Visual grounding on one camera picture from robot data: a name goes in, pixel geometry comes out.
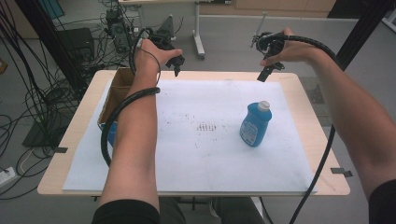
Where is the black metal frame post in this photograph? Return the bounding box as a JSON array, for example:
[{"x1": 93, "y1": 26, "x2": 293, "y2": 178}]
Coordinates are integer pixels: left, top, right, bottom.
[
  {"x1": 13, "y1": 0, "x2": 90, "y2": 94},
  {"x1": 335, "y1": 0, "x2": 396, "y2": 72}
]

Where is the white paper sheet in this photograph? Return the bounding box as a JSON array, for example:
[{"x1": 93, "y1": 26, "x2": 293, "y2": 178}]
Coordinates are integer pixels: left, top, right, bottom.
[{"x1": 62, "y1": 78, "x2": 318, "y2": 194}]

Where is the blue cardboard box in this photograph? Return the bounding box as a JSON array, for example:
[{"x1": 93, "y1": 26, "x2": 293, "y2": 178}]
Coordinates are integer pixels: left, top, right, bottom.
[{"x1": 96, "y1": 67, "x2": 138, "y2": 147}]

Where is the tangle of black cables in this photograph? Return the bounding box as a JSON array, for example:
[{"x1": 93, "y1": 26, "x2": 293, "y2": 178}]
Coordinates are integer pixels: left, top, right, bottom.
[{"x1": 0, "y1": 0, "x2": 139, "y2": 201}]

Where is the white power strip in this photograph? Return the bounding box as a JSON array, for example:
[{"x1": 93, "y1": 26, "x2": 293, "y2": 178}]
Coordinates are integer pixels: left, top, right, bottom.
[{"x1": 0, "y1": 166, "x2": 17, "y2": 189}]

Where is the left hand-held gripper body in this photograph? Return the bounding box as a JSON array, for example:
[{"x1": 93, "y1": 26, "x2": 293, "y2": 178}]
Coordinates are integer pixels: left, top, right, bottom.
[{"x1": 150, "y1": 14, "x2": 177, "y2": 51}]

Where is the black computer tower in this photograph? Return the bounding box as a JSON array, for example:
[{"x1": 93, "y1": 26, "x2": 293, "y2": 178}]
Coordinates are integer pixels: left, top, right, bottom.
[{"x1": 105, "y1": 8, "x2": 134, "y2": 54}]

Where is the person's black right sleeve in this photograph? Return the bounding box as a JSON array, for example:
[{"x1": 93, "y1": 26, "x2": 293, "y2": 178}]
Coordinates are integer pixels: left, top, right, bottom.
[{"x1": 368, "y1": 178, "x2": 396, "y2": 224}]

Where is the wooden cabinet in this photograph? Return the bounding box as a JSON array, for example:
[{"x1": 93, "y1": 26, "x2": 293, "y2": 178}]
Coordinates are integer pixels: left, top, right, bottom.
[{"x1": 199, "y1": 0, "x2": 338, "y2": 19}]

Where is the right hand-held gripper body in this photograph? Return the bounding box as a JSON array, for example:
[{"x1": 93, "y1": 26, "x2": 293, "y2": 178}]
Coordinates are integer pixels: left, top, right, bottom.
[{"x1": 250, "y1": 12, "x2": 286, "y2": 65}]

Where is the person's left hand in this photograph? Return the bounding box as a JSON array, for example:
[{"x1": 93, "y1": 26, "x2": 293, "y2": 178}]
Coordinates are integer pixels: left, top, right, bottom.
[{"x1": 134, "y1": 38, "x2": 184, "y2": 77}]

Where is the person's right hand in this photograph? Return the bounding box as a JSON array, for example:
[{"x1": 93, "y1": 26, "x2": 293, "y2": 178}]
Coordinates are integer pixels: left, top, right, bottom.
[{"x1": 259, "y1": 27, "x2": 316, "y2": 68}]

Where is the dark floor plate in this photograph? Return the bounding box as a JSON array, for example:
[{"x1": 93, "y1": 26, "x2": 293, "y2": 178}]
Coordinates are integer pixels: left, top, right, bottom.
[{"x1": 21, "y1": 116, "x2": 75, "y2": 148}]

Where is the person's black left sleeve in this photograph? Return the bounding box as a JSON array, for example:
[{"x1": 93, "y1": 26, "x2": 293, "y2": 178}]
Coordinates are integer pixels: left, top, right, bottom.
[{"x1": 91, "y1": 199, "x2": 162, "y2": 224}]

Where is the person's right leg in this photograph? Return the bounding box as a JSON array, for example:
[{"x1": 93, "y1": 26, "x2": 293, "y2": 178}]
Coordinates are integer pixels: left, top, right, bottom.
[{"x1": 211, "y1": 196, "x2": 266, "y2": 224}]

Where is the person's black sleeve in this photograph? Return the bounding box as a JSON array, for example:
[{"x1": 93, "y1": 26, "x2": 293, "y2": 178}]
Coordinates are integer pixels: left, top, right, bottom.
[
  {"x1": 368, "y1": 178, "x2": 396, "y2": 224},
  {"x1": 91, "y1": 199, "x2": 162, "y2": 224}
]

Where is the blue bottle with white cap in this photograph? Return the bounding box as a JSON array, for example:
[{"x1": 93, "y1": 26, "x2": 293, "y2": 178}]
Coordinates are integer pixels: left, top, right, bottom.
[{"x1": 238, "y1": 100, "x2": 273, "y2": 148}]

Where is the black box case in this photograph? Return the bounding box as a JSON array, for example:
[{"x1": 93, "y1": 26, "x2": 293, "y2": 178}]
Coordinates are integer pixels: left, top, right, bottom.
[{"x1": 57, "y1": 27, "x2": 96, "y2": 63}]

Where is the white desk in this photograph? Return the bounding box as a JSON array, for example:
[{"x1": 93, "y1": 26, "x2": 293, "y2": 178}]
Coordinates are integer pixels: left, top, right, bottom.
[{"x1": 118, "y1": 0, "x2": 233, "y2": 61}]

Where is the black corrugated right gripper cable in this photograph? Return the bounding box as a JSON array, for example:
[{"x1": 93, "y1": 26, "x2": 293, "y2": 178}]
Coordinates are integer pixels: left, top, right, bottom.
[{"x1": 263, "y1": 32, "x2": 340, "y2": 224}]

